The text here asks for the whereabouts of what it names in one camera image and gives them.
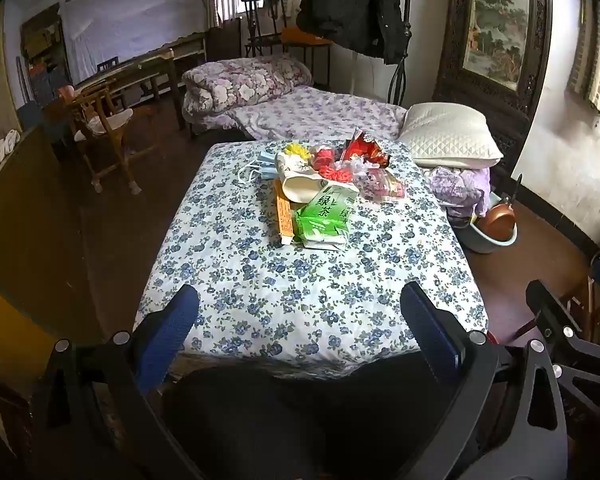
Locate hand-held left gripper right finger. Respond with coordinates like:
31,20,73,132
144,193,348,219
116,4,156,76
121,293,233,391
399,281,568,480

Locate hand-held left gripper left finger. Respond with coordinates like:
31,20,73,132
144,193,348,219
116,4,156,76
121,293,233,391
32,284,203,480

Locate green tea packet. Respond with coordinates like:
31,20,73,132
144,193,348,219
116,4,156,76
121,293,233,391
294,185,357,251

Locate clear plastic wrapper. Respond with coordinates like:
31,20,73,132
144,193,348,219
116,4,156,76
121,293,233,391
352,160,406,203

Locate orange cardboard box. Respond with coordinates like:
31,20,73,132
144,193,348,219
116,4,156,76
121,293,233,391
272,180,297,247

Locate red snack bag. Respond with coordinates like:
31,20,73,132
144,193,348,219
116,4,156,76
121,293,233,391
342,129,392,171

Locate blue face mask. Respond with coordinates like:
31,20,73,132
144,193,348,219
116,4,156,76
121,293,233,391
237,150,281,183

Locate red plastic wrapper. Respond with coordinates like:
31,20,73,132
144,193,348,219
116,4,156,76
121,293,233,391
310,147,353,181

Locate white printed pouch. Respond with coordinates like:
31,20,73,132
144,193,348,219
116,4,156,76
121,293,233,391
275,152,331,203

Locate brown wooden chair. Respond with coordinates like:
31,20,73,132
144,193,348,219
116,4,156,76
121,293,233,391
510,245,600,346

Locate light blue basin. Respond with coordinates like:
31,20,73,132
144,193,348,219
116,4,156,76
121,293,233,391
467,207,518,255

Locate copper frying pan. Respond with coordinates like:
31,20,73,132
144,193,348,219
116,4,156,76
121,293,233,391
480,174,523,242

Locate blue floral quilt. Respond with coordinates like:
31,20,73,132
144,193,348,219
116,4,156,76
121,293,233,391
132,139,491,381

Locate purple cloth pile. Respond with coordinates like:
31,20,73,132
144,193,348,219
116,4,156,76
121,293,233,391
425,165,492,228

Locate person's dark clothing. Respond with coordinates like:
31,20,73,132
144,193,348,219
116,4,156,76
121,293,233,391
160,360,461,480

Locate white quilted pillow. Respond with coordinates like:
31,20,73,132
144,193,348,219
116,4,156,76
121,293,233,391
397,103,505,170

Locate light wooden chair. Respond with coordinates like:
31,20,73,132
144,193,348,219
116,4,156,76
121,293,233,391
67,80,142,195

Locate striped window curtain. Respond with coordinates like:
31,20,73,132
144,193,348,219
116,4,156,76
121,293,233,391
567,0,600,126

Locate purple floral bed sheet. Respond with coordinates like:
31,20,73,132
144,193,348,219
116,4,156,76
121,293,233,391
190,85,408,142

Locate white cloths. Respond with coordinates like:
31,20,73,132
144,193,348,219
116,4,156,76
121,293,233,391
0,129,21,171

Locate black metal coat stand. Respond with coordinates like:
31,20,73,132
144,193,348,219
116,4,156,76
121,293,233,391
387,0,413,106

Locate folded pink floral quilt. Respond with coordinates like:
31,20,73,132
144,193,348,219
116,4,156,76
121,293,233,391
181,55,313,113

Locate long wooden desk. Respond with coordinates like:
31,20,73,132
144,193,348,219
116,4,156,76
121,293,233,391
72,49,186,131

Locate carved wooden screen with painting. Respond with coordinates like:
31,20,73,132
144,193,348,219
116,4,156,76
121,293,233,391
432,0,553,171

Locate orange top table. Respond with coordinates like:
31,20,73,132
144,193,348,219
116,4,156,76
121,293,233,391
281,26,333,86

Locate black jacket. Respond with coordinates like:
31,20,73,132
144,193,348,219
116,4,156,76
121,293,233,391
296,0,406,66

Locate black wooden chair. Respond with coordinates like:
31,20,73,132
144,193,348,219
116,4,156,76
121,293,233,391
241,0,287,58

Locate white wall sheet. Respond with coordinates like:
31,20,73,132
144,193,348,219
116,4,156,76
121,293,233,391
60,0,208,86

